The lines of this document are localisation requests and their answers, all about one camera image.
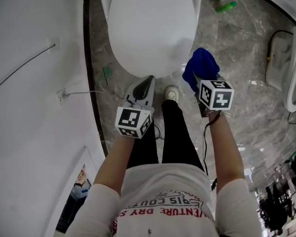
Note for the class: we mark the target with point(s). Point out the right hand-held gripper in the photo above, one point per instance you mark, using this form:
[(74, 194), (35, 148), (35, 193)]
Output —
[(219, 97)]

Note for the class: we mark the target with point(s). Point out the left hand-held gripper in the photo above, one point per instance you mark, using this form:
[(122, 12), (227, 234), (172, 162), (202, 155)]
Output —
[(128, 120)]

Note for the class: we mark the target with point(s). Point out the blue cloth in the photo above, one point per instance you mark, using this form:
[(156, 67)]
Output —
[(202, 65)]

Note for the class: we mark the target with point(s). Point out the white toilet lid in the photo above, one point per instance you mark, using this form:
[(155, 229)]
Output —
[(150, 33)]

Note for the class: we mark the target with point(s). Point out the person's right forearm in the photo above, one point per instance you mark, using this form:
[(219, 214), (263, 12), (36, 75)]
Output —
[(224, 154)]

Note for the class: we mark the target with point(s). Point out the person's left forearm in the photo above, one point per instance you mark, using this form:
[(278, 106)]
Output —
[(113, 167)]

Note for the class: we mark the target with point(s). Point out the person's white shoe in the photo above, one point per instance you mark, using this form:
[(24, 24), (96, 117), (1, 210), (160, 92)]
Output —
[(172, 92)]

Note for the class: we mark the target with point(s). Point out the green plastic piece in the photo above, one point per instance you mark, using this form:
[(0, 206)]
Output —
[(107, 75)]

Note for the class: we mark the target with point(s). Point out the person's black trousers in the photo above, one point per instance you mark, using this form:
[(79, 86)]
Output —
[(175, 137)]

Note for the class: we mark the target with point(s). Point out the green bottle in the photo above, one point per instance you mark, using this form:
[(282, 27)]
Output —
[(225, 7)]

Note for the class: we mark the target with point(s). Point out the orange checked cloth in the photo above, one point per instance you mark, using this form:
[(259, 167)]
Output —
[(82, 176)]

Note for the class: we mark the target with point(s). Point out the person's white printed shirt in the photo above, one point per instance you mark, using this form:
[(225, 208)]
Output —
[(167, 201)]

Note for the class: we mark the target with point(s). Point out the cluttered electronic equipment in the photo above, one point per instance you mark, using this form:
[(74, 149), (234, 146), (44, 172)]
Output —
[(283, 196)]

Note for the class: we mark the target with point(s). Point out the white wall socket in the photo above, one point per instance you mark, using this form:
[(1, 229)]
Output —
[(61, 96)]

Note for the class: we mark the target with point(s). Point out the white wall plate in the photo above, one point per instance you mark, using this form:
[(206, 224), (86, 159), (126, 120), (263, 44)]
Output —
[(53, 43)]

